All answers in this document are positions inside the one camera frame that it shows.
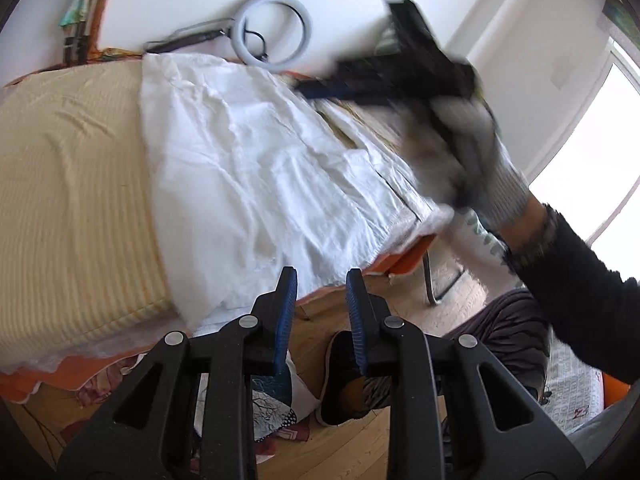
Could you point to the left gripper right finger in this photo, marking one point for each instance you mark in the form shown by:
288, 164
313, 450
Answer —
497, 429

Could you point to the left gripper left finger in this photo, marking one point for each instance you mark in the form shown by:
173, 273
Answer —
267, 327

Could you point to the white long-sleeve shirt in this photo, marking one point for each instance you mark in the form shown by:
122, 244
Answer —
247, 177

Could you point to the pile of clothes on floor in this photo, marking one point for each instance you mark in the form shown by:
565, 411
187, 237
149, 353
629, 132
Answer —
190, 411

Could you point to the right hand grey glove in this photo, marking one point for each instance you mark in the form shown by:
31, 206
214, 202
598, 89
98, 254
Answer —
454, 150

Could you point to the black shoe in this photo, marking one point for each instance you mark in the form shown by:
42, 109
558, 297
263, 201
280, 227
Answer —
346, 393

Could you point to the yellow striped blanket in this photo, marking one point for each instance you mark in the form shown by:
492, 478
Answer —
79, 256

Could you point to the green white patterned pillow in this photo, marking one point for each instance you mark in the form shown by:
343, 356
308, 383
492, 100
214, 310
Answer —
481, 253

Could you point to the black metal chair frame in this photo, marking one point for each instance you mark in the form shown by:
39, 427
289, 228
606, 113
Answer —
442, 271

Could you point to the white ring light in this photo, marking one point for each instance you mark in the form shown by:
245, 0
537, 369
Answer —
271, 34

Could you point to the black ring light handle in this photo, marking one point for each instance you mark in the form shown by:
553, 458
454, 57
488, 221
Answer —
170, 45

